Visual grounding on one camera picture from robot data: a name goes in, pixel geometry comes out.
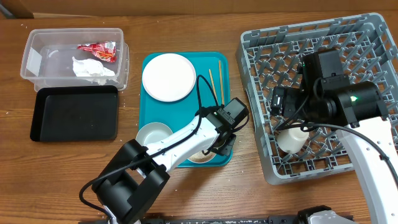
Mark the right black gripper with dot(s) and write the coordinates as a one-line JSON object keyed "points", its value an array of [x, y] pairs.
{"points": [[290, 95]]}

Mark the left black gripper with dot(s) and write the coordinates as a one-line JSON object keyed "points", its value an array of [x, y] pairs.
{"points": [[228, 147]]}

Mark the pink bowl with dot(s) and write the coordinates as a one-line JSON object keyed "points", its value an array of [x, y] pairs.
{"points": [[202, 157]]}

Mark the white paper cup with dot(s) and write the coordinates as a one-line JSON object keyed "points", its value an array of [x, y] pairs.
{"points": [[292, 140]]}

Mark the grey bowl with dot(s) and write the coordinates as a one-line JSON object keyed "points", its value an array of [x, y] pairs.
{"points": [[153, 132]]}

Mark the red snack wrapper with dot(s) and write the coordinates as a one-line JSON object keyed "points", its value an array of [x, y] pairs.
{"points": [[105, 51]]}

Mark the white napkin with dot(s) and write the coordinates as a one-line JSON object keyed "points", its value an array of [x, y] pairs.
{"points": [[92, 71]]}

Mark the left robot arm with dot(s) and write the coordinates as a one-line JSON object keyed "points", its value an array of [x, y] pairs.
{"points": [[136, 175]]}

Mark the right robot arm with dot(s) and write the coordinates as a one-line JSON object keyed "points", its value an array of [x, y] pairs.
{"points": [[357, 114]]}

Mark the grey dishwasher rack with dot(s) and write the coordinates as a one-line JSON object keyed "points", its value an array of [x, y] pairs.
{"points": [[269, 57]]}

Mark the teal serving tray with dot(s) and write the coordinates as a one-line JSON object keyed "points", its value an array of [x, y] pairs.
{"points": [[178, 114]]}

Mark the left wooden chopstick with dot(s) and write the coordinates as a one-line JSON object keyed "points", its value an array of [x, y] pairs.
{"points": [[213, 85]]}

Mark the wooden chopstick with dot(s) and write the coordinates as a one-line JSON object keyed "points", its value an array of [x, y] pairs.
{"points": [[221, 82], [213, 85]]}

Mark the right wooden chopstick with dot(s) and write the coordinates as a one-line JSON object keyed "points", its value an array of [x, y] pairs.
{"points": [[221, 82]]}

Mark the large white plate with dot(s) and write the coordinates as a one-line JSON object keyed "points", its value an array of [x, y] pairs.
{"points": [[169, 77]]}

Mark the black plastic tray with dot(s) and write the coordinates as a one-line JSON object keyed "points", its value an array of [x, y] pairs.
{"points": [[76, 113]]}

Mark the clear plastic bin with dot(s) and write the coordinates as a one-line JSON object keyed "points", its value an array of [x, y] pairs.
{"points": [[49, 54]]}

